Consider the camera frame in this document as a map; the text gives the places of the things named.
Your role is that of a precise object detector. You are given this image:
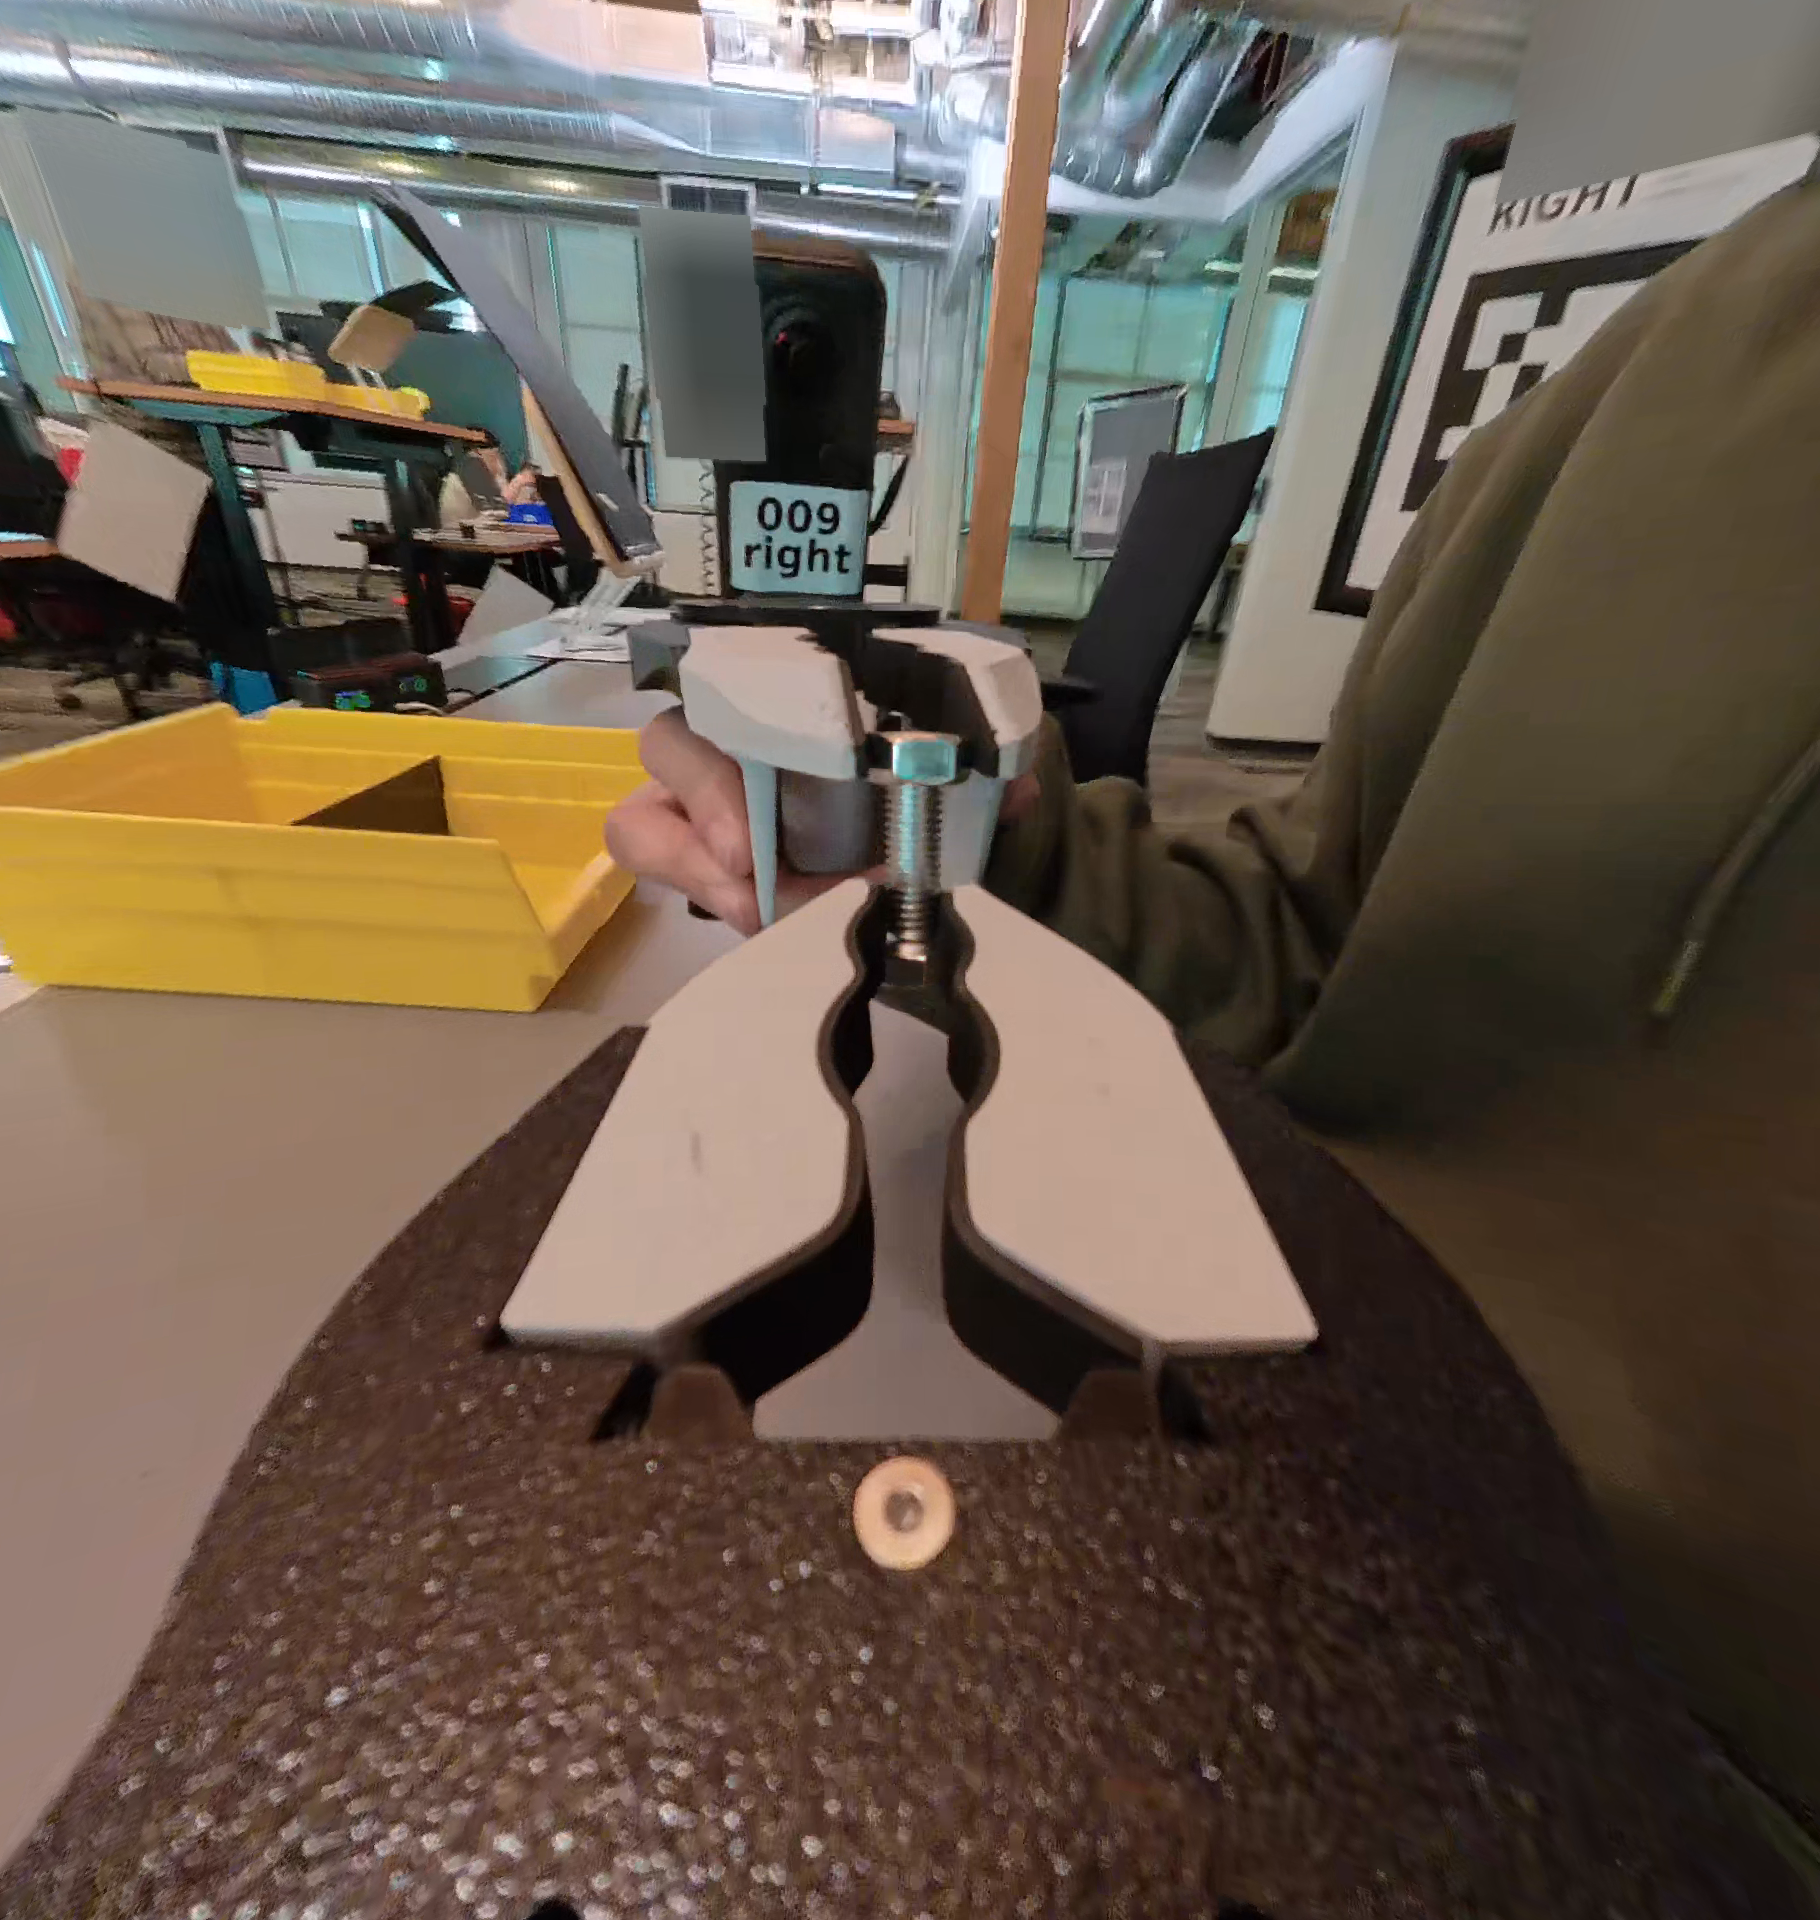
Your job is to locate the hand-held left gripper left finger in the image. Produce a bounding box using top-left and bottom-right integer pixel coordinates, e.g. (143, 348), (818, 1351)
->
(499, 883), (877, 1402)

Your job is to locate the wooden support post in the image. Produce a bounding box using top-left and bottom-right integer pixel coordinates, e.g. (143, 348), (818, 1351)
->
(962, 0), (1073, 622)

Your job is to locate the black battery charger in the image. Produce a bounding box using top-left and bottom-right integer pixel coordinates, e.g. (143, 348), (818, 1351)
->
(293, 658), (447, 715)

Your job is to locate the black office chair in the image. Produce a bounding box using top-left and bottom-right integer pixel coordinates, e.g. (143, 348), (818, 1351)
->
(1041, 426), (1279, 789)

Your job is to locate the person's right forearm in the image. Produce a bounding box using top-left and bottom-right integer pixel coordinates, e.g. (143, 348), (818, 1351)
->
(984, 718), (1394, 1070)

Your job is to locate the grey desk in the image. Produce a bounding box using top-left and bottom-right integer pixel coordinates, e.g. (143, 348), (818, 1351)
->
(0, 609), (1270, 1920)

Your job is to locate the steel bolt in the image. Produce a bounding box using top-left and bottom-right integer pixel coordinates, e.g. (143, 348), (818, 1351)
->
(880, 777), (954, 992)

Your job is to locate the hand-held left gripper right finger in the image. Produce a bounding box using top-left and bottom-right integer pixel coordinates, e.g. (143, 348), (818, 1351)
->
(944, 883), (1321, 1410)

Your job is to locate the grey notice board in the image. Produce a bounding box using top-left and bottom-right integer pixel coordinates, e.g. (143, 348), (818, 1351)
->
(1069, 381), (1190, 561)

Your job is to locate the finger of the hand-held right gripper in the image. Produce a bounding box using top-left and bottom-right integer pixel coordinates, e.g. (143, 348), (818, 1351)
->
(677, 625), (872, 931)
(869, 622), (1044, 891)

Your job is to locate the person's right hand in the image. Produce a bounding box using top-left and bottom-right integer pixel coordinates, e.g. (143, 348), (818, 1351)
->
(607, 703), (1073, 935)

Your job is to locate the standing desk wooden top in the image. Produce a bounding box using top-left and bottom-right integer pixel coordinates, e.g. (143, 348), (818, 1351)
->
(63, 375), (492, 707)

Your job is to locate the checkered marker board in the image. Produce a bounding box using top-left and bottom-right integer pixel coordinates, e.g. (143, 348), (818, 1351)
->
(1314, 129), (1820, 616)

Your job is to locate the clear acrylic stand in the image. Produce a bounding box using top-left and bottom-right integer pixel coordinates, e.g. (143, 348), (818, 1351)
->
(557, 569), (675, 657)

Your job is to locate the silver ventilation duct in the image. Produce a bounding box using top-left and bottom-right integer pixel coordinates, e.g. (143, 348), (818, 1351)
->
(0, 0), (1394, 226)

